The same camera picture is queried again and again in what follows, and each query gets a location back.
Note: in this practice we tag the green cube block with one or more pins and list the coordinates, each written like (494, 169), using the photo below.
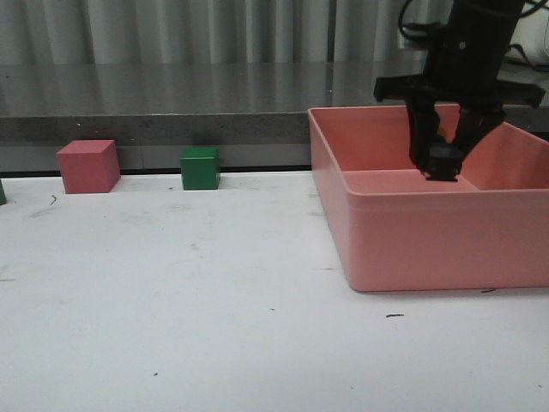
(200, 168)

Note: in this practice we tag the white appliance in background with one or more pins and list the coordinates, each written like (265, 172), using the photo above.
(529, 43)

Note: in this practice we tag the green block at left edge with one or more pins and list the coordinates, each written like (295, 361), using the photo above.
(3, 198)

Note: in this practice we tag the pink plastic bin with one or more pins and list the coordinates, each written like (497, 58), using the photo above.
(396, 231)

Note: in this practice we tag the pink cube block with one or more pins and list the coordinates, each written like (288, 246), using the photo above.
(89, 166)

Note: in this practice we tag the yellow push button switch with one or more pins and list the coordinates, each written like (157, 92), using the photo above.
(443, 160)

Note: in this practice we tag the grey stone counter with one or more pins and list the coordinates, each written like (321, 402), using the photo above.
(254, 114)

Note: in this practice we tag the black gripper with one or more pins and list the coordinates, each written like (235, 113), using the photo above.
(462, 67)

